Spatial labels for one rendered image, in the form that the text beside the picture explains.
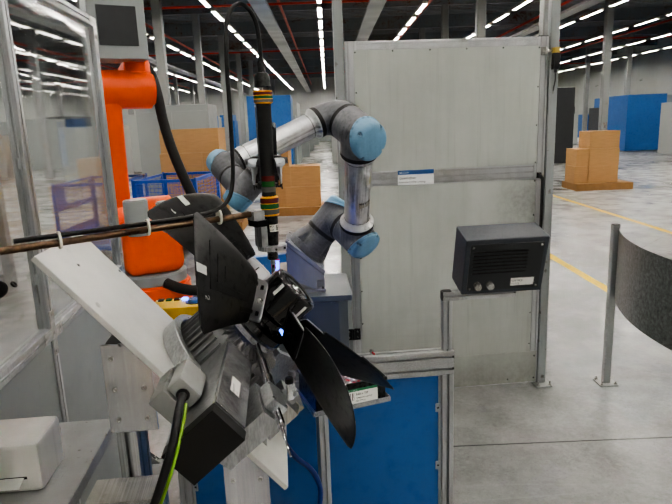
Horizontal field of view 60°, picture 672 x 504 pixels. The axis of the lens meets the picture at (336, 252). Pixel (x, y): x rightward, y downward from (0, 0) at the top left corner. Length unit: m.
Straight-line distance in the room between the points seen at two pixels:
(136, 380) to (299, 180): 9.40
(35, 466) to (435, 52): 2.66
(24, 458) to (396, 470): 1.18
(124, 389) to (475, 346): 2.57
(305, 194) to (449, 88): 7.52
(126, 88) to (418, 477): 4.05
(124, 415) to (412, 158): 2.29
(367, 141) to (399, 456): 1.04
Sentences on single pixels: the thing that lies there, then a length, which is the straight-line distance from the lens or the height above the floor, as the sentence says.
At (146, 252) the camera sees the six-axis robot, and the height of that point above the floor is 0.58.
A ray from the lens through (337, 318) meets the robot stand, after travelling 2.08.
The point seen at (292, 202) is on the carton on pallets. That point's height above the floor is 0.23.
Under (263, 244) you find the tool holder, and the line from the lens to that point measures 1.38.
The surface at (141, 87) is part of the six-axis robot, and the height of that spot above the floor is 1.94.
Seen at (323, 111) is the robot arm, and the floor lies 1.62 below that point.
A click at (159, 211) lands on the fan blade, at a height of 1.40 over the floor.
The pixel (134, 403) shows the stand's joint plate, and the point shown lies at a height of 1.02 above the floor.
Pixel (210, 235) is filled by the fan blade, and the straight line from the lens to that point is 1.11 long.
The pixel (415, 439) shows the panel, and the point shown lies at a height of 0.55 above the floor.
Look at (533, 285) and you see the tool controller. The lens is 1.95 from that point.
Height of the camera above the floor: 1.58
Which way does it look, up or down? 12 degrees down
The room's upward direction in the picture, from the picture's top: 2 degrees counter-clockwise
